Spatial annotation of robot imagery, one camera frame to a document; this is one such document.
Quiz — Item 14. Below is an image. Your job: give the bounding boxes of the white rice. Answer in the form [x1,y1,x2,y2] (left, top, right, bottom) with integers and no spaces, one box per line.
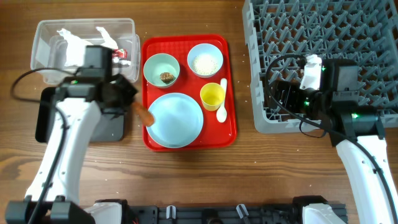
[192,54,218,76]

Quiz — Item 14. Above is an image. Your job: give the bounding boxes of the grey dishwasher rack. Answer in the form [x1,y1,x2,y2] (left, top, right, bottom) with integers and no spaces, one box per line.
[242,0,397,134]

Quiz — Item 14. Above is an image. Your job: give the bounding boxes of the red snack wrapper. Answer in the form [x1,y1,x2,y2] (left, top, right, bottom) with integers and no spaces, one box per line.
[112,49,128,60]

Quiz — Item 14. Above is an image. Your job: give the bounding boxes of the mint green bowl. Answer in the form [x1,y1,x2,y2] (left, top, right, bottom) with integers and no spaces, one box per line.
[143,53,180,88]

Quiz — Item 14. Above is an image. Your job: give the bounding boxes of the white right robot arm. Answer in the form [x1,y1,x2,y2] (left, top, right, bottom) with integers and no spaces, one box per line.
[262,54,397,223]

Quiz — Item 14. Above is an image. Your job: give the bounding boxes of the white plastic spoon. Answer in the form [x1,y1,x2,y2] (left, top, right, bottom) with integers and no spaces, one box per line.
[216,78,228,123]

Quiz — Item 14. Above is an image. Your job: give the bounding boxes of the yellow plastic cup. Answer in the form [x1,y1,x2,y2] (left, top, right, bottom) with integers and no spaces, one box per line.
[200,83,225,111]

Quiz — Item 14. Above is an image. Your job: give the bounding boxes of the light blue plate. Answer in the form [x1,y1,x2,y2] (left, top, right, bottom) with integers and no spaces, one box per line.
[146,93,204,149]

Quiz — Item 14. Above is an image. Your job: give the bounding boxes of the red serving tray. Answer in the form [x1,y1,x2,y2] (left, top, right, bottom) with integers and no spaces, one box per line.
[141,34,238,151]

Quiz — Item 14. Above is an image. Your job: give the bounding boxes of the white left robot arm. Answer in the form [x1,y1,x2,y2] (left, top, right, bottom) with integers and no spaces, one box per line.
[5,75,137,223]

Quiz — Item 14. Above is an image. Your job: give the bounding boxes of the clear plastic waste bin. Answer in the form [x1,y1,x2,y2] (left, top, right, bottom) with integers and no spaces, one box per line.
[30,18,141,85]

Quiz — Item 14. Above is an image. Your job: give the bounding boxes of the brown food scrap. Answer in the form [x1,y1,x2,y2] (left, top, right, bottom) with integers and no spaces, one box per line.
[160,72,175,84]

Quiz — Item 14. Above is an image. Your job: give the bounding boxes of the black tray bin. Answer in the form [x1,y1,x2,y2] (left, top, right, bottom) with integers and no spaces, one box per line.
[35,105,126,143]

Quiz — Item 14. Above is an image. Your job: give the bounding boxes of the white napkin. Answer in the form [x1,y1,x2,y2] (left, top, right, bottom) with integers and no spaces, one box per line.
[57,27,131,67]

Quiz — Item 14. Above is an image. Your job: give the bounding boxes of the orange carrot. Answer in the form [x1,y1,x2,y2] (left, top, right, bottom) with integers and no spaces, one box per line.
[132,102,155,126]

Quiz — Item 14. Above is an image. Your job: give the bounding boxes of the light blue bowl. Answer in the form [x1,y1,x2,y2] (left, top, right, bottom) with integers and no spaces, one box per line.
[187,43,224,78]

